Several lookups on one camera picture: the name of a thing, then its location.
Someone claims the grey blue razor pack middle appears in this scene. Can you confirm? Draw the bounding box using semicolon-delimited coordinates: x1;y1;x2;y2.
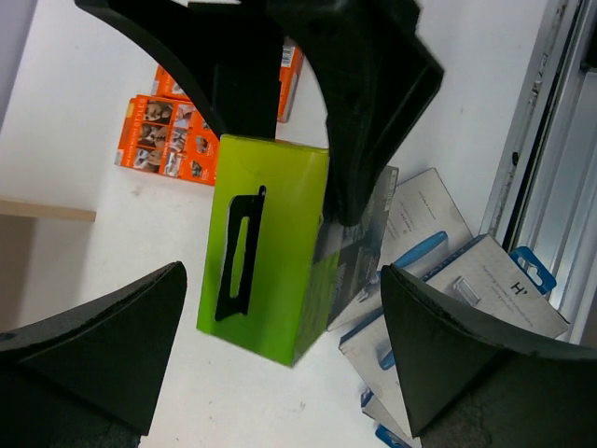
337;232;572;435

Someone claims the grey blue razor pack upper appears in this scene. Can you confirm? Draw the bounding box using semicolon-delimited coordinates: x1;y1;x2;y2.
317;166;472;331

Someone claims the orange razor box left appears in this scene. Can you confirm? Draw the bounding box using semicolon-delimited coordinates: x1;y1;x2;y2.
115;95;219;186

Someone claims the grey blue razor pack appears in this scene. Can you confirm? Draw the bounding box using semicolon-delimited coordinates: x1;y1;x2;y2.
360;388;422;448
337;232;572;435
317;166;472;331

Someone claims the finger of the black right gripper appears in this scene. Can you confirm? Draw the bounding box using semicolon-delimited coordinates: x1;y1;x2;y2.
76;1;284;139
266;0;444;226

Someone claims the aluminium rail frame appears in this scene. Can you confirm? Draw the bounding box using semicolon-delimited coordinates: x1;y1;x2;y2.
480;1;596;345

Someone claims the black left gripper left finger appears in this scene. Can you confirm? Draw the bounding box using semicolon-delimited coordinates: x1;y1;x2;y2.
1;261;187;447

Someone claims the orange razor box right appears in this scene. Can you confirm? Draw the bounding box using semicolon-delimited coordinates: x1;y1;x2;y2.
151;37;304;123

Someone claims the orange razor box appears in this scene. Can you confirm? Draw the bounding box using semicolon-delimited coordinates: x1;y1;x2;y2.
115;95;219;186
151;37;304;123

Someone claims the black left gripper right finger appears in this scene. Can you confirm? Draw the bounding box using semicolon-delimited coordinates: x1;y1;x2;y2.
381;266;596;447

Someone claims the wooden three-tier shelf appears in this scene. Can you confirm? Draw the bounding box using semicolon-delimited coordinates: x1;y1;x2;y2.
1;197;96;339

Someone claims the grey blue razor pack lower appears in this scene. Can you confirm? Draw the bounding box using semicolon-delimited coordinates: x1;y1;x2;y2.
360;388;422;448

